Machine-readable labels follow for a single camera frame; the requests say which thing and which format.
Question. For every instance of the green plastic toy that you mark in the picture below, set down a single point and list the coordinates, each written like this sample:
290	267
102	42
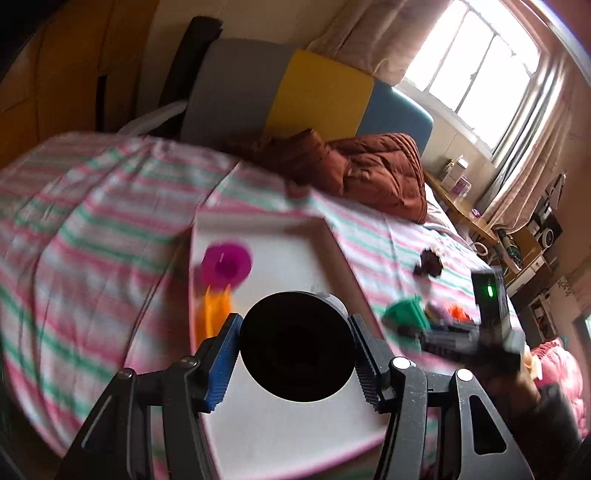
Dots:
406	314

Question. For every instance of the purple box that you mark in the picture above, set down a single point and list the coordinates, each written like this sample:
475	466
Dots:
461	188

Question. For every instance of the black electronic device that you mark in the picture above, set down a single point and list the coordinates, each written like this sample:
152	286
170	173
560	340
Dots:
547	226

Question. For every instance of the white tray with pink edge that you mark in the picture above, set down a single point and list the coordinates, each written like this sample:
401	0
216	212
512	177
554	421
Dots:
286	267

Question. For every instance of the wooden wardrobe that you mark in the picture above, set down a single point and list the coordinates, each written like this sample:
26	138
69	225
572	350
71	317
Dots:
55	69

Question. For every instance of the orange plastic toy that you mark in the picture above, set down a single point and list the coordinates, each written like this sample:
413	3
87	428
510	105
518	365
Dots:
213	314

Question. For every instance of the magenta plastic cup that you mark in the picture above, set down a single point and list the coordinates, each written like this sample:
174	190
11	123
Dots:
226	263

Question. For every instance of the striped bedsheet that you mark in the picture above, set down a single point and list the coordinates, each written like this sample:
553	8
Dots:
92	230

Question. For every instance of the wooden bedside desk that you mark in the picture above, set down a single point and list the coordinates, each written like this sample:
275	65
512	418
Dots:
466	217

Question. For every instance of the dark brown bristly toy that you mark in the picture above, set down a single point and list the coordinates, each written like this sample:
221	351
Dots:
429	263

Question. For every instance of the grey yellow blue headboard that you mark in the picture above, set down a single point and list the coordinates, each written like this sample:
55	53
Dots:
323	92

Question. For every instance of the purple egg-shaped toy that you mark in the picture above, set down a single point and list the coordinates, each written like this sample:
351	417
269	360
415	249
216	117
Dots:
436	309

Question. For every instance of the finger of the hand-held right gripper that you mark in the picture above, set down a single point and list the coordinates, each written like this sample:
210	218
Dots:
443	344
455	326

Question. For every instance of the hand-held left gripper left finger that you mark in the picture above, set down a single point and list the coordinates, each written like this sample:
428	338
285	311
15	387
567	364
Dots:
224	364

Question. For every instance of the rust brown quilted blanket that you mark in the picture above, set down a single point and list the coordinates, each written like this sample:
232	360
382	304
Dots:
369	175

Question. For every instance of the beige curtain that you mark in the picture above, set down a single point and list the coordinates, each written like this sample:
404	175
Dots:
535	152
369	32

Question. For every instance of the white box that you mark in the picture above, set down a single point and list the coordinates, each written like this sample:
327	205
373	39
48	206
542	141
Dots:
455	173

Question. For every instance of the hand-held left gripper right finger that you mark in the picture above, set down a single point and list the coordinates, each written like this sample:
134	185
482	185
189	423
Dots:
369	367

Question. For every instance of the white pillow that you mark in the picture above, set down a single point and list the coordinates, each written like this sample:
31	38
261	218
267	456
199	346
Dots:
438	212

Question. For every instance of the black round cup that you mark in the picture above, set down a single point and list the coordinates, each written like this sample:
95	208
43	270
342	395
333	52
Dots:
295	346

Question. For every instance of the window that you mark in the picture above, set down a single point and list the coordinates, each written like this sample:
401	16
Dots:
471	69

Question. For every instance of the orange linked cube block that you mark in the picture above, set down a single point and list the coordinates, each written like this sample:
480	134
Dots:
459	314

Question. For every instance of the black chair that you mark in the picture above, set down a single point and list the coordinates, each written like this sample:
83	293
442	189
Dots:
194	69

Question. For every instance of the pink blanket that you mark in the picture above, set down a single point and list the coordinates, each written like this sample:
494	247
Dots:
561	364

